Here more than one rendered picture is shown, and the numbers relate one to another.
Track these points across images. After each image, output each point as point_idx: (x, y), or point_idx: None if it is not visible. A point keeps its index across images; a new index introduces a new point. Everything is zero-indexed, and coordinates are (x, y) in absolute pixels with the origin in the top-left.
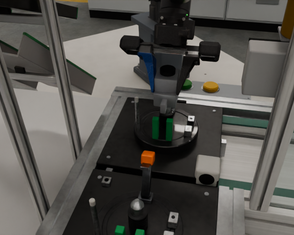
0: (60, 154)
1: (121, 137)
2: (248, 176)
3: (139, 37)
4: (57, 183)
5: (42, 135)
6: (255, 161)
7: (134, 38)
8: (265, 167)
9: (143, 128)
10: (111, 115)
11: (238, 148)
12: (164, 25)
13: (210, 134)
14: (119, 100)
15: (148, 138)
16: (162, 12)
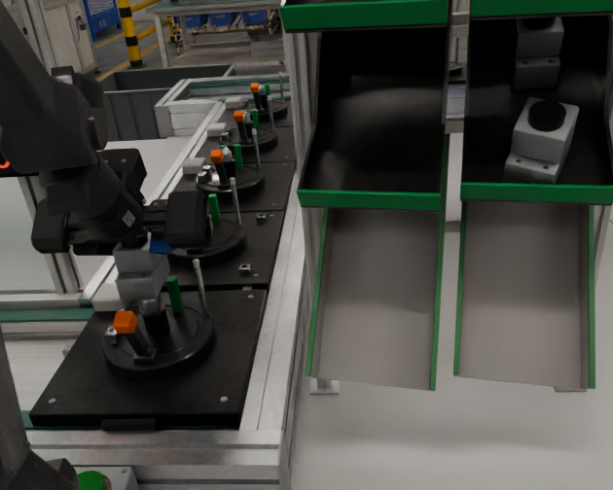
0: (373, 402)
1: (236, 325)
2: (52, 355)
3: (169, 193)
4: None
5: (440, 435)
6: (23, 379)
7: (179, 192)
8: None
9: (197, 321)
10: (270, 383)
11: (39, 397)
12: (124, 153)
13: (85, 351)
14: (259, 414)
15: (190, 306)
16: (118, 170)
